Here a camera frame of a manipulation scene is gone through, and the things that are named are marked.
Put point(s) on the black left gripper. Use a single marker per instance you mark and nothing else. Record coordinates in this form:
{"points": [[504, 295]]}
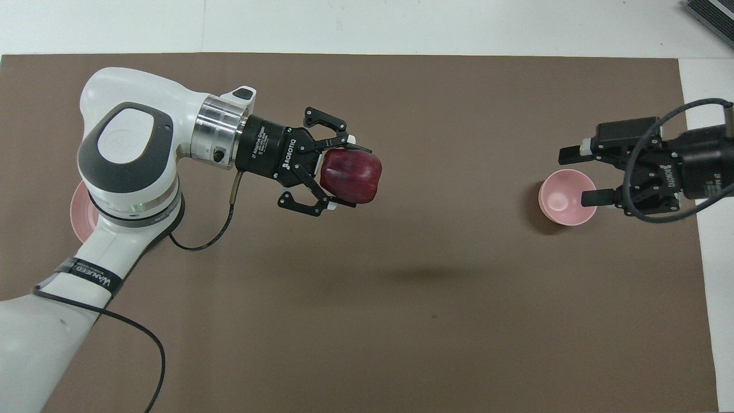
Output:
{"points": [[266, 150]]}

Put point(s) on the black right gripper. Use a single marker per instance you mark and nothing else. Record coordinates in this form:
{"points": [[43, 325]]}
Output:
{"points": [[697, 166]]}

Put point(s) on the dark red apple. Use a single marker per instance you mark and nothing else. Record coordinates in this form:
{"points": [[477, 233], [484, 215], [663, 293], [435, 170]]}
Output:
{"points": [[352, 175]]}

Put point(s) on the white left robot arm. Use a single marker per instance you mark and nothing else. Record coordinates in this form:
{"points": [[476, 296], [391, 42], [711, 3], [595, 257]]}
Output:
{"points": [[123, 155]]}

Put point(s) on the pink small bowl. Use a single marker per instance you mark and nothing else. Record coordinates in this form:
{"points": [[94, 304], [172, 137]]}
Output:
{"points": [[565, 195]]}

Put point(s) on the pink round plate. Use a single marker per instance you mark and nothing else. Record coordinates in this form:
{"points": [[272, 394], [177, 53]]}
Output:
{"points": [[80, 217]]}

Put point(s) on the brown paper table mat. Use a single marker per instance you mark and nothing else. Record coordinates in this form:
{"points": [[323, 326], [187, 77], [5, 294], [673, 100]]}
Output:
{"points": [[401, 315]]}

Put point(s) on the grey ribbed metal device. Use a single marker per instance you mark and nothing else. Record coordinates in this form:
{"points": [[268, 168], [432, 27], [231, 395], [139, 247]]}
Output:
{"points": [[714, 17]]}

